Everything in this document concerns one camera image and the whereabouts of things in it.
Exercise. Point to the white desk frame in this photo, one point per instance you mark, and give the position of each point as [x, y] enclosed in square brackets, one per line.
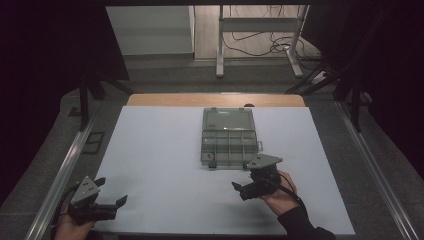
[260, 25]

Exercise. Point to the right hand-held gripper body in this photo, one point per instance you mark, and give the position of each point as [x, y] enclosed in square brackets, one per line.
[263, 180]

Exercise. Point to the person's left hand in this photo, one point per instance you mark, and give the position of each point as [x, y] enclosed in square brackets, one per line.
[71, 230]

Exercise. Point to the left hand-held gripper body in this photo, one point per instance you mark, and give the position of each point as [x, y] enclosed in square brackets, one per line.
[85, 200]

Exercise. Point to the black metal stand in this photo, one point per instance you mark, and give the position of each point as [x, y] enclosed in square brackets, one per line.
[356, 100]
[84, 100]

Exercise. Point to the black curtain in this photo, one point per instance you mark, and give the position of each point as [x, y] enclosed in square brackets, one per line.
[393, 66]
[43, 66]

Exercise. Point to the person's right hand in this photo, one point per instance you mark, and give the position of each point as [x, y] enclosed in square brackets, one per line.
[281, 200]

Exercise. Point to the aluminium rail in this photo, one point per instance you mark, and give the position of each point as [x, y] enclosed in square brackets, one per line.
[373, 166]
[60, 173]

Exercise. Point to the clear plastic compartment box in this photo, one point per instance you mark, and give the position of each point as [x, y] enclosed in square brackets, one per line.
[230, 140]

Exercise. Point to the white board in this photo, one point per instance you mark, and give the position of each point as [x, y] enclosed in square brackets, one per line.
[160, 166]

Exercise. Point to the black floor socket plate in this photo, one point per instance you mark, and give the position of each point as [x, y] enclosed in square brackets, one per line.
[93, 142]

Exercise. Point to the wooden table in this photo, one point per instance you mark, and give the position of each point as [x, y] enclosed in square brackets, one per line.
[186, 100]

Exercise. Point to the white power strip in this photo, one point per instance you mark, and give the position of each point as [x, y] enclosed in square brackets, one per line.
[319, 77]

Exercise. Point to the white cabinet panel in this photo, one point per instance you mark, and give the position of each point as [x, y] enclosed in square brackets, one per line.
[150, 30]

